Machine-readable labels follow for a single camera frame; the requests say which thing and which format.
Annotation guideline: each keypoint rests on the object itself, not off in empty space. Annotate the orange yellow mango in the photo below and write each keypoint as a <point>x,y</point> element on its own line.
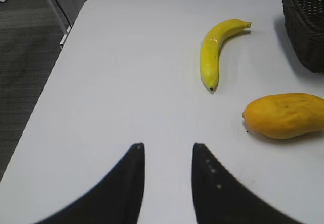
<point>284,116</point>

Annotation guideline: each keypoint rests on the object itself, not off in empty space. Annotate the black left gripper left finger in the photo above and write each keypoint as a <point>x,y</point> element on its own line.
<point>117,198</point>

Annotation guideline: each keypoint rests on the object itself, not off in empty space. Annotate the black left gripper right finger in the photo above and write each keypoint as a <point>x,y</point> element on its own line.
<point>218,197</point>

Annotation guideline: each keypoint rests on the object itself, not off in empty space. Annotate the yellow banana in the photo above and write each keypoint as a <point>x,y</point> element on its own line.
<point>210,49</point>

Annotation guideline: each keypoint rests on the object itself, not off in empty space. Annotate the black wicker basket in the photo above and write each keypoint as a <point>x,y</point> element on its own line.
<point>304,27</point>

